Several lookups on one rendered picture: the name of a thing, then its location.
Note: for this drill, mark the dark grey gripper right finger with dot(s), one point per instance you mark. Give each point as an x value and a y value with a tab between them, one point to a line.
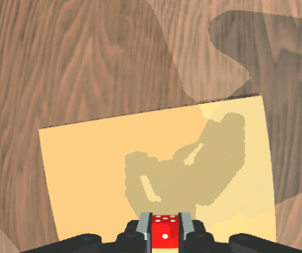
191	233

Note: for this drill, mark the pale yellow mat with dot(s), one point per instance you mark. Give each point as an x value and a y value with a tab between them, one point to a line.
212	160

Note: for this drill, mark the red die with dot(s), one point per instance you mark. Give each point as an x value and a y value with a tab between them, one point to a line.
165	232

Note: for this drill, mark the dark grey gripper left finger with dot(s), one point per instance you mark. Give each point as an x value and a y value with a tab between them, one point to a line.
137	238

